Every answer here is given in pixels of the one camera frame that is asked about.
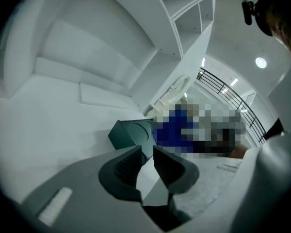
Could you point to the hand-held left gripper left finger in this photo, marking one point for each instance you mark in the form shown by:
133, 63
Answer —
116, 178

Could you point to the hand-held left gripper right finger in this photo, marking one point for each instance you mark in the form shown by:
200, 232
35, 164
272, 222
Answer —
177, 173

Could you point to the dark green box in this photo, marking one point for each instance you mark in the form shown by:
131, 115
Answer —
126, 135

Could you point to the black metal railing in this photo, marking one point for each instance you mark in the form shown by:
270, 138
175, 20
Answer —
235, 98

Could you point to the round ceiling lamp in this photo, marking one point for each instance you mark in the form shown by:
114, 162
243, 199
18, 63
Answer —
261, 62

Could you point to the white shelf unit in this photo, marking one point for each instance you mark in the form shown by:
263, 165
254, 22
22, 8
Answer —
184, 25

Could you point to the person's head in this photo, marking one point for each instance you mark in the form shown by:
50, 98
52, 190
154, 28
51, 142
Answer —
281, 21

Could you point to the black head camera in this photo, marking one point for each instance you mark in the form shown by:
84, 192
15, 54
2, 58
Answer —
247, 12

